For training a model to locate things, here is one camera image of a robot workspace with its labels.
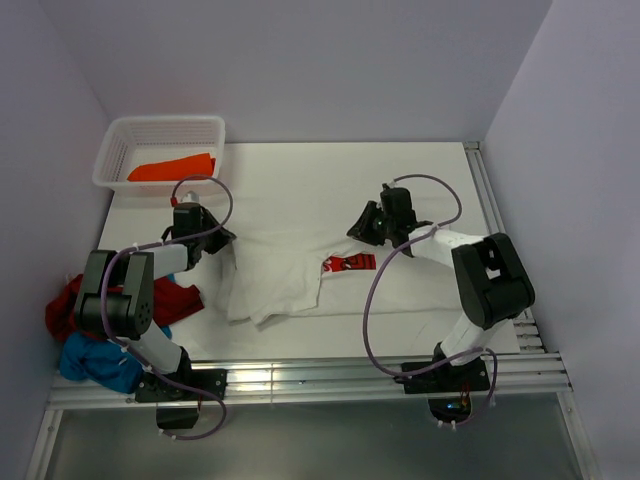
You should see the purple cable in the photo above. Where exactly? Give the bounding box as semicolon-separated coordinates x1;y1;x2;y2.
99;174;235;441
362;173;499;429

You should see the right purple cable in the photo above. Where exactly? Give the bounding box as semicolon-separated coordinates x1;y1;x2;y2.
362;173;499;429

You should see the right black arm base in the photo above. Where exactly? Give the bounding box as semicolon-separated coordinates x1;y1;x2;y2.
394;358;497;429

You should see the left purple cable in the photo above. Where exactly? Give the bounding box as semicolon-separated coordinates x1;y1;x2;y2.
99;174;235;441

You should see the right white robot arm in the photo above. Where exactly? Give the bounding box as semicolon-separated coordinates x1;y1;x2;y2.
347;182;535;390

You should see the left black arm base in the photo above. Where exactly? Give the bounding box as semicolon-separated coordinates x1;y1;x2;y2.
134;369;227;431

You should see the aluminium rail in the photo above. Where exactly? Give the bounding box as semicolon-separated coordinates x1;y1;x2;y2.
462;140;551;354
45;353;572;411

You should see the dark red t-shirt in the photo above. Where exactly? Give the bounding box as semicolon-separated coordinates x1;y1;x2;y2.
45;274;204;343

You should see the right side aluminium rail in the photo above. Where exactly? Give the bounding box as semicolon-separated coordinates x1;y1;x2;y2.
462;140;551;354

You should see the orange rolled t-shirt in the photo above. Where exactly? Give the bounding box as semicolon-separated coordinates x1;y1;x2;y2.
127;153;216;183

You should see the front aluminium rail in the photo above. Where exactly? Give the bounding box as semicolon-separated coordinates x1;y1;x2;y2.
45;353;572;411

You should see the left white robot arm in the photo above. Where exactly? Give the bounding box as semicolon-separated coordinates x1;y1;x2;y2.
73;201;236;399

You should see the blue t-shirt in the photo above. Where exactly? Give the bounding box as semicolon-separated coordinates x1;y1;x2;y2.
59;324;181;394

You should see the white plastic basket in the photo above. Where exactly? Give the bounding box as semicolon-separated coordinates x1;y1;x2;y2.
92;115;226;197

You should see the white printed t-shirt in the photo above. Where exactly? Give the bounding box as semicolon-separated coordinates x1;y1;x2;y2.
221;231;461;326

